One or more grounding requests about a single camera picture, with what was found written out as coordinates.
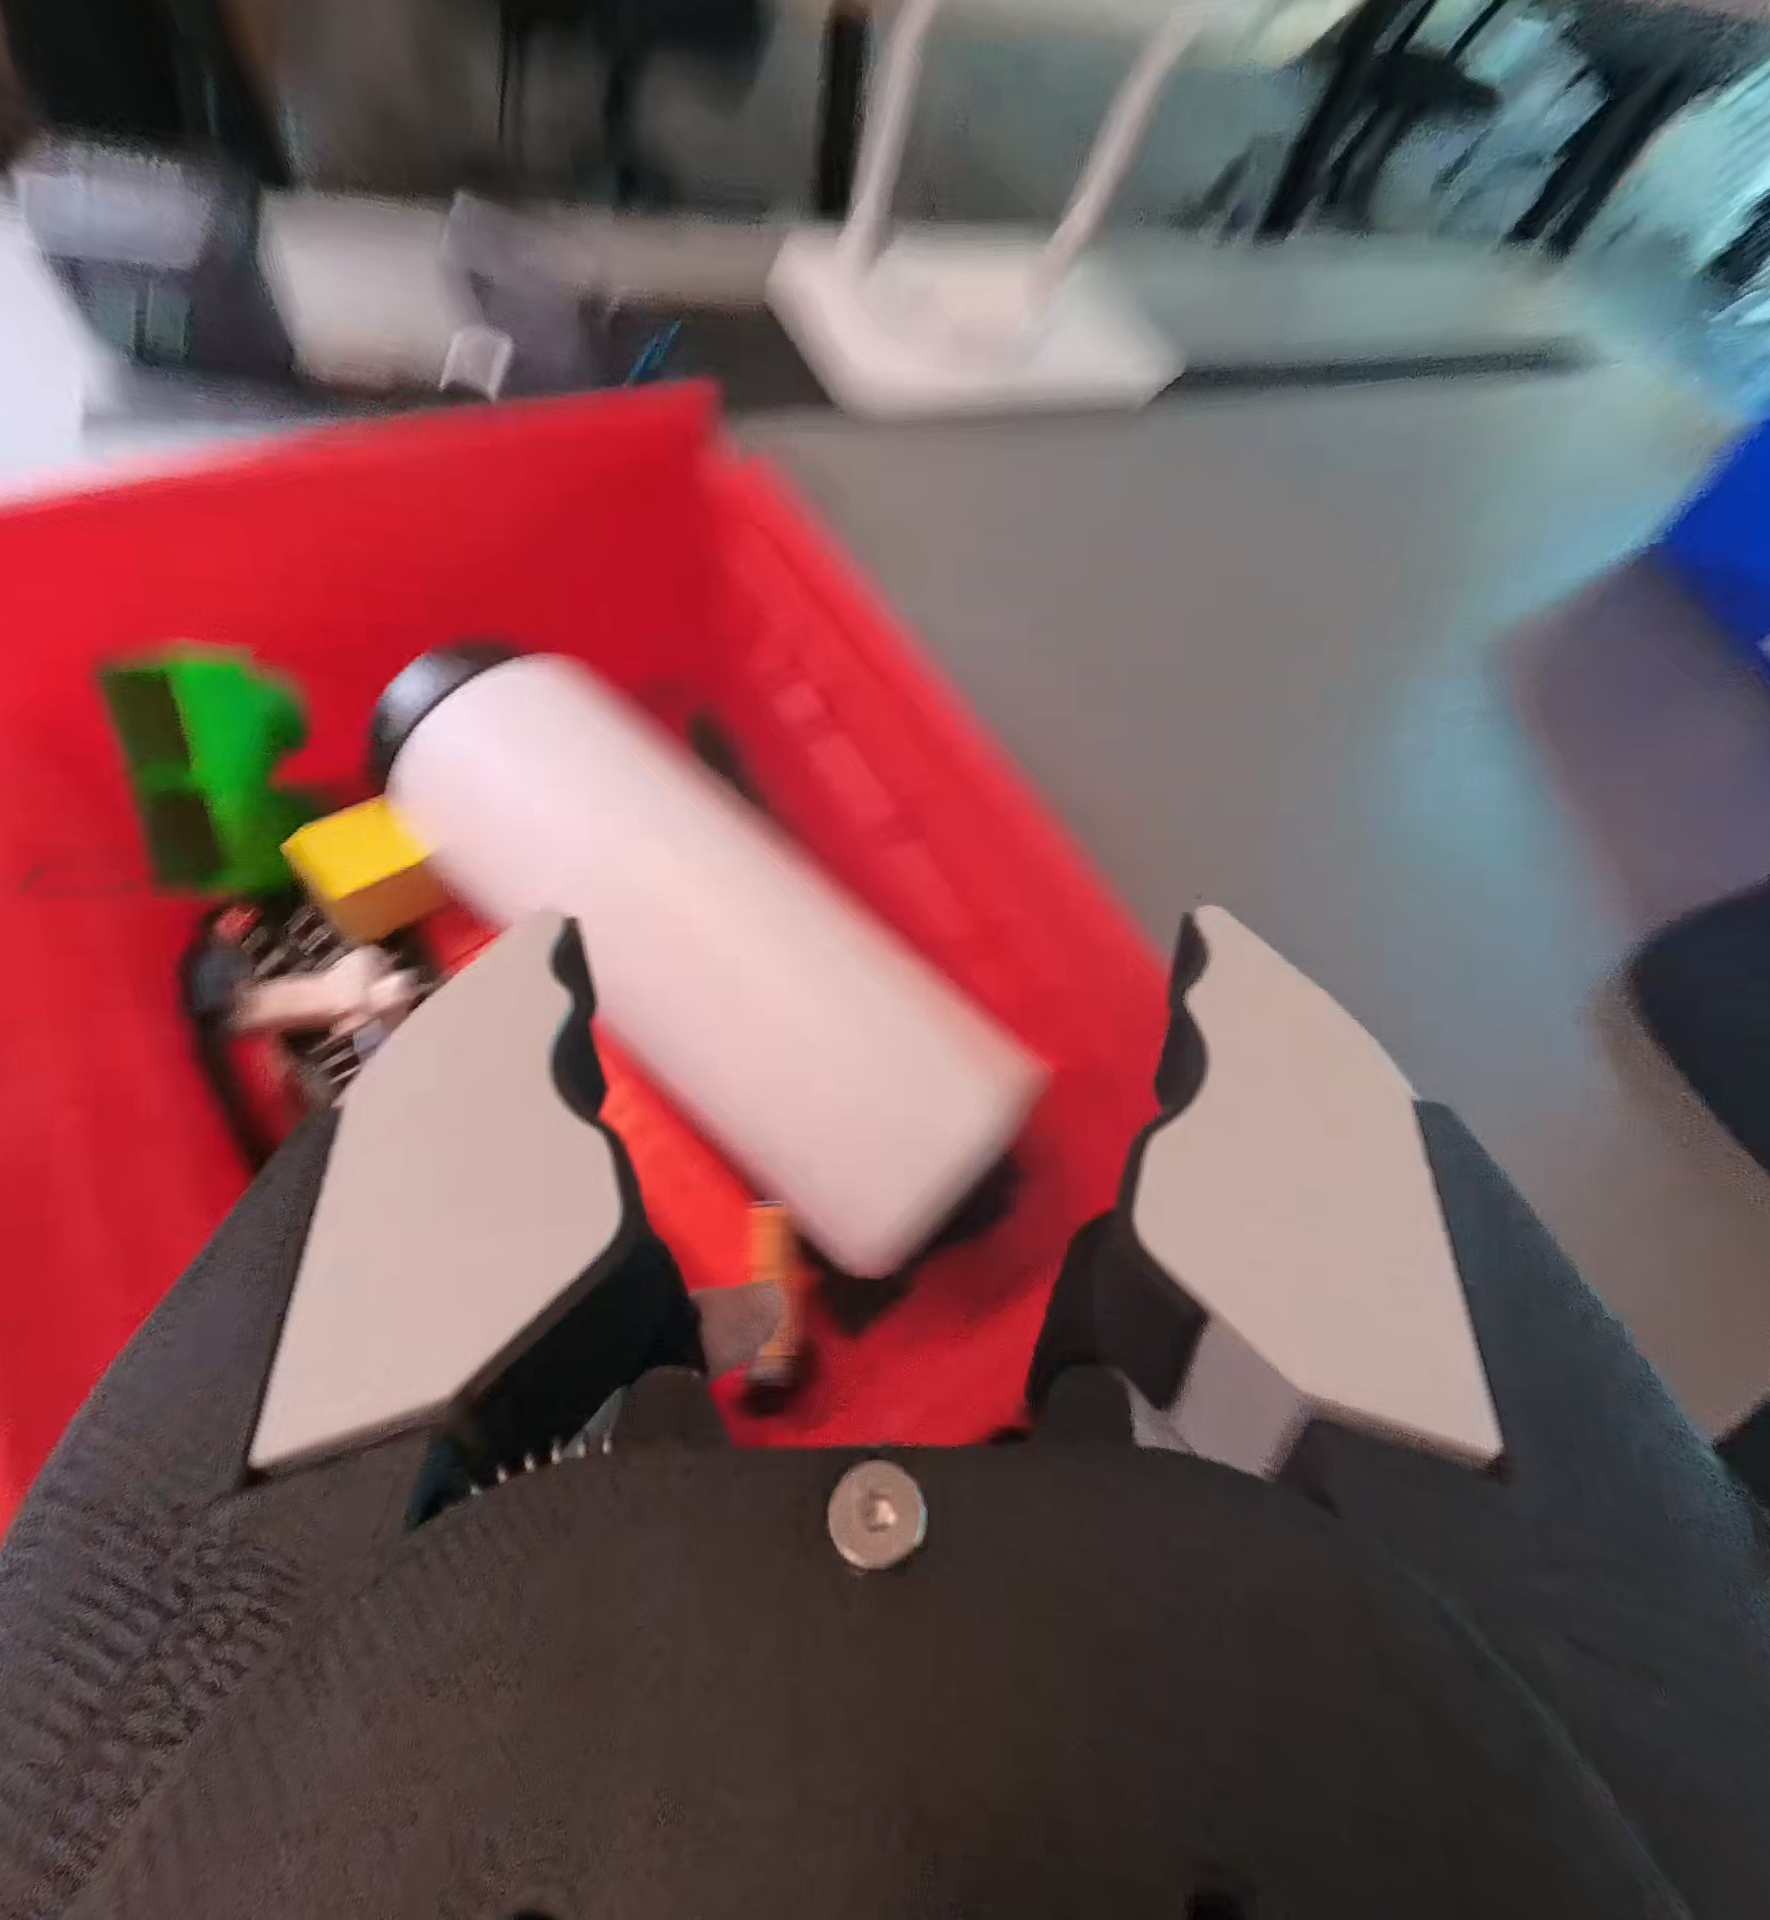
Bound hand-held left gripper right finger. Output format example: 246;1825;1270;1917
1122;902;1510;1481

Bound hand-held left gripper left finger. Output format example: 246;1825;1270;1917
244;909;647;1480

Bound red plastic bin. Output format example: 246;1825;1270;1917
0;377;1179;1569

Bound white bottle with black cap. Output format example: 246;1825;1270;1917
365;642;1053;1280

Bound blue plastic bin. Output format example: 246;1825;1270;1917
1663;375;1770;740

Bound white plastic clip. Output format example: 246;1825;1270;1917
232;951;424;1039

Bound yellow block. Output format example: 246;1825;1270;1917
281;798;444;940

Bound green plastic block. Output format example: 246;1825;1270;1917
98;644;321;902

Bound white stand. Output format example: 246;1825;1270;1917
764;0;1217;419

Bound grey label printer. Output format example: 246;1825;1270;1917
13;143;263;369

